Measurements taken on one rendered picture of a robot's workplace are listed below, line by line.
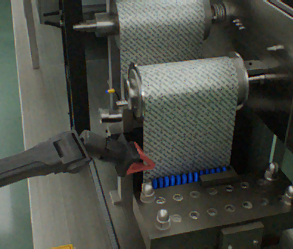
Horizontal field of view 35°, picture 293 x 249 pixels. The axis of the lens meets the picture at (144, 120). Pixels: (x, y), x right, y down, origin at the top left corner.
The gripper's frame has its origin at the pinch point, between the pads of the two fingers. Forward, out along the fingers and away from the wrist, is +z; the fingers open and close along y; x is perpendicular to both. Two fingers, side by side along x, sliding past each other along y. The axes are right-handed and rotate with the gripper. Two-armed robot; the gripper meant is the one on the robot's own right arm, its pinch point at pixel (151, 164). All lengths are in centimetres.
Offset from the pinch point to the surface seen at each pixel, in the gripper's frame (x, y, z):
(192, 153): 7.0, 0.4, 8.5
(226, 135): 14.8, 0.5, 13.9
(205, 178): 4.2, 5.5, 12.2
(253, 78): 29.9, -4.4, 14.5
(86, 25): 17.6, -30.2, -21.9
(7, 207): -117, -119, 16
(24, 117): -31, -62, -16
